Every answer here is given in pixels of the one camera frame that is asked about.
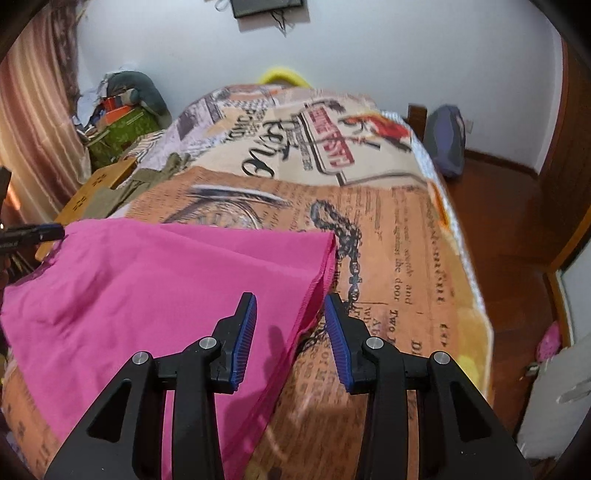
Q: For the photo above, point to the white bag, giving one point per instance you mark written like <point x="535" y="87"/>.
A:
<point x="549" y="406"/>

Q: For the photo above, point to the dark wall screen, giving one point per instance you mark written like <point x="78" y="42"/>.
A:
<point x="263" y="5"/>

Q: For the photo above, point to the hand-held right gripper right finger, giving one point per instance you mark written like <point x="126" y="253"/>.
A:
<point x="339" y="341"/>

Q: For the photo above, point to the pink striped curtain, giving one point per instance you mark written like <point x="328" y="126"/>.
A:
<point x="37" y="115"/>

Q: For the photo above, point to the olive cloth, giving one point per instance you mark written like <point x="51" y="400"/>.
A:
<point x="152" y="180"/>

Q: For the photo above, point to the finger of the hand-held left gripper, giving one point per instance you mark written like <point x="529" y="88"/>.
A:
<point x="32" y="234"/>

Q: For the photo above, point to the wooden chair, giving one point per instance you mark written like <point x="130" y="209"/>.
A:
<point x="417" y="120"/>

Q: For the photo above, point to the green patterned box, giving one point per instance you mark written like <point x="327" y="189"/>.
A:
<point x="124" y="127"/>

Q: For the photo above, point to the cardboard box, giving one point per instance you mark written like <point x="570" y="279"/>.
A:
<point x="92" y="189"/>

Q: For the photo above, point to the pink toy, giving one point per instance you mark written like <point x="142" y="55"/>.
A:
<point x="549" y="341"/>

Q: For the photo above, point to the striped bed sheet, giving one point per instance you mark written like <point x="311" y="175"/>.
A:
<point x="147" y="145"/>

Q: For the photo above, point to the orange box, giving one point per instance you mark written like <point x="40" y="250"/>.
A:
<point x="117" y="113"/>

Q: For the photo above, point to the pink pants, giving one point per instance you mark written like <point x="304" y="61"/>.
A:
<point x="138" y="286"/>

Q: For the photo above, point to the wooden door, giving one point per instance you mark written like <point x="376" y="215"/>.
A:
<point x="568" y="152"/>

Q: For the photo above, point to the blue grey backpack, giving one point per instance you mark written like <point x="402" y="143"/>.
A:
<point x="445" y="138"/>

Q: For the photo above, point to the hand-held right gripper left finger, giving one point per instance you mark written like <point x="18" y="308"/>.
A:
<point x="244" y="341"/>

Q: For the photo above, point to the printed blanket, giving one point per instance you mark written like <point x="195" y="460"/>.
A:
<point x="392" y="240"/>

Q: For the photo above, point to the grey plush pillow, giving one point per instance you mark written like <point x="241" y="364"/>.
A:
<point x="147" y="92"/>

